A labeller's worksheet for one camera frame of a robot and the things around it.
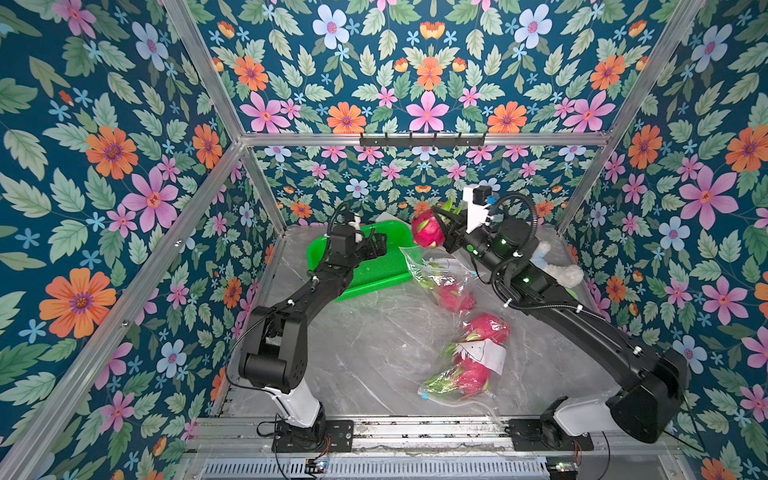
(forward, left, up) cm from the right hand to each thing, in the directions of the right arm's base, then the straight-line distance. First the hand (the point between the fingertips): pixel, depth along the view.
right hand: (448, 201), depth 65 cm
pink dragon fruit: (-9, -3, -27) cm, 28 cm away
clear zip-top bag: (-20, -13, -35) cm, 43 cm away
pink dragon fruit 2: (-13, -12, -34) cm, 38 cm away
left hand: (+11, +19, -22) cm, 31 cm away
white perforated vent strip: (-45, +16, -45) cm, 65 cm away
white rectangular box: (+36, +20, -37) cm, 56 cm away
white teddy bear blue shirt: (+11, -40, -35) cm, 54 cm away
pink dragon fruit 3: (-27, -4, -34) cm, 44 cm away
